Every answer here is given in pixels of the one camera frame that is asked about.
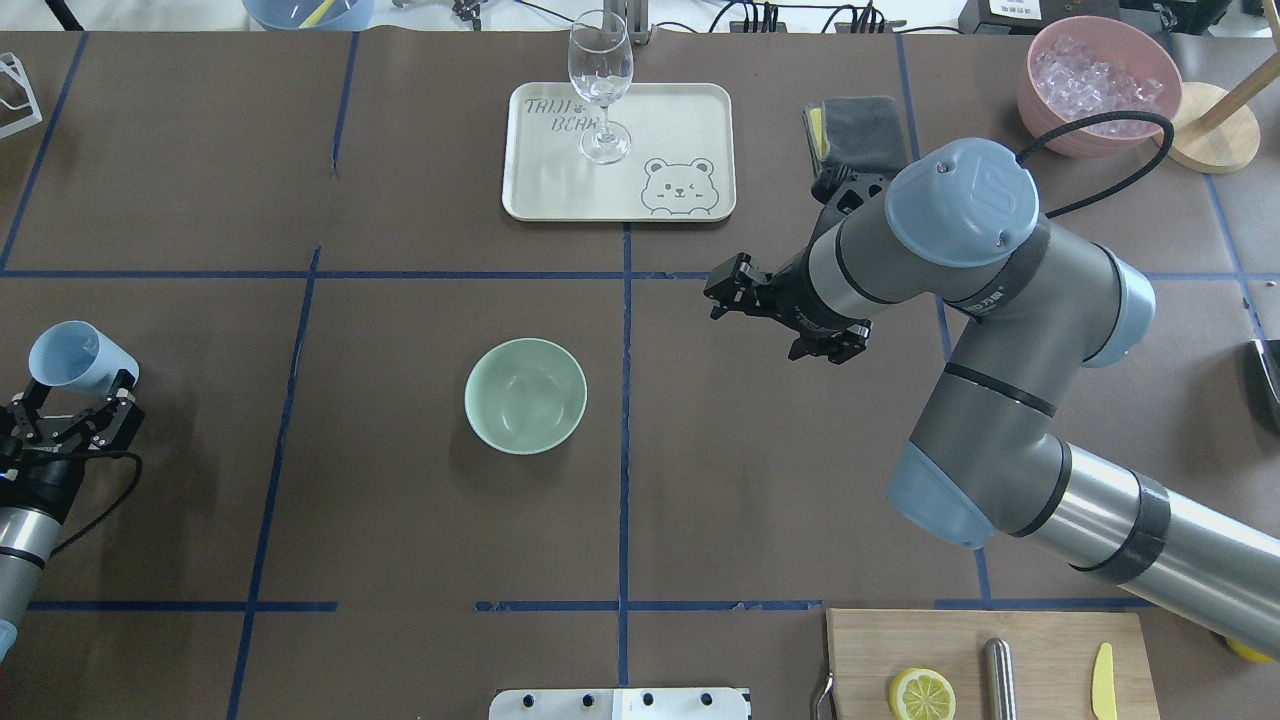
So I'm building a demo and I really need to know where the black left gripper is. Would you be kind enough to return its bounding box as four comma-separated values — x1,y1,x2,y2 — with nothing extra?
1,370,145,480

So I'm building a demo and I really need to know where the cream bear tray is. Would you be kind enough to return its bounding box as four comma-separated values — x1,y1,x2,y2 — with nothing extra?
502,82,737,223

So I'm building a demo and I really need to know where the pink bowl with ice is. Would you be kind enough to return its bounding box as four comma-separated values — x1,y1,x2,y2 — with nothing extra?
1018,15,1183,137

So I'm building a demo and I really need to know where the yellow plastic fork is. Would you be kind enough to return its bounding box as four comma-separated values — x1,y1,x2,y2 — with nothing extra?
298,0,335,29

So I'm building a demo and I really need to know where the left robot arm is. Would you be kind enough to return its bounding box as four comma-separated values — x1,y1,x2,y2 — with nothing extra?
1,369,145,655

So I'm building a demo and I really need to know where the dark grey cloth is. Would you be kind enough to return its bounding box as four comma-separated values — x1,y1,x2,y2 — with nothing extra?
803,96,909,177

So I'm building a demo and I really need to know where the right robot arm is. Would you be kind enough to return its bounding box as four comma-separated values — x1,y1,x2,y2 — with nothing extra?
704,138,1279,659

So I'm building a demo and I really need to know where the mint green bowl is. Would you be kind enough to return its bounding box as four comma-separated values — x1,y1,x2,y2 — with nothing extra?
463,337,588,456

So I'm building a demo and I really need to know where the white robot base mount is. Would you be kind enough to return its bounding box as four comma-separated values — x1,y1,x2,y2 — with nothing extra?
488,685,753,719

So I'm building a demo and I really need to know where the whole yellow lemon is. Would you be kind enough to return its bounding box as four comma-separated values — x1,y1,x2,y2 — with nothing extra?
1224,638,1276,664

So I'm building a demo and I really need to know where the wooden cutting board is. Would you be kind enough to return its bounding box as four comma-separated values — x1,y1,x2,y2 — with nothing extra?
826,609,1161,720

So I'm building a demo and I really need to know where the white wire cup rack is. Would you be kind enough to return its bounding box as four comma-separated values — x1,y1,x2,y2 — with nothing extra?
1,53,44,138

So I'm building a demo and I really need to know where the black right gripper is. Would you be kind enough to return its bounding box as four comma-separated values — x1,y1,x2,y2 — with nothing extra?
703,169,891,363

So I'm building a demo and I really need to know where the light blue plastic cup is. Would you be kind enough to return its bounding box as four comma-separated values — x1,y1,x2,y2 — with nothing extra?
28,320,140,396

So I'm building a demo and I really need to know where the blue bowl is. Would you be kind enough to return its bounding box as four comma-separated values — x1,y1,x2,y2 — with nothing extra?
241,1,375,32

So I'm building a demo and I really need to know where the lemon half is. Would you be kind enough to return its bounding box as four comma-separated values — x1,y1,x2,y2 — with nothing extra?
887,667,957,719

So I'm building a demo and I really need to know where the yellow plastic knife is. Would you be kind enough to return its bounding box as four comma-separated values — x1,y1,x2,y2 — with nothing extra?
1091,642,1117,720

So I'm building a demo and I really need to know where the wooden stand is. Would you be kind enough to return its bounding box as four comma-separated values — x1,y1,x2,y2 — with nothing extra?
1169,53,1279,174

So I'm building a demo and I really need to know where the metal handled knife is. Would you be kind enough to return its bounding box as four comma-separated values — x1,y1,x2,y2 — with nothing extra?
983,637,1019,719

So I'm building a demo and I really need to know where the clear wine glass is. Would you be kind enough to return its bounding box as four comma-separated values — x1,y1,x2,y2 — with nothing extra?
567,9,634,165

